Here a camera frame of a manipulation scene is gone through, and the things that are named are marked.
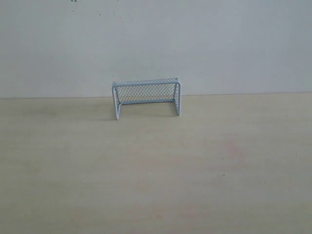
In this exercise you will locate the small white wire goal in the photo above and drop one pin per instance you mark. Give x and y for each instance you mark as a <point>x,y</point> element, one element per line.
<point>147,91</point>

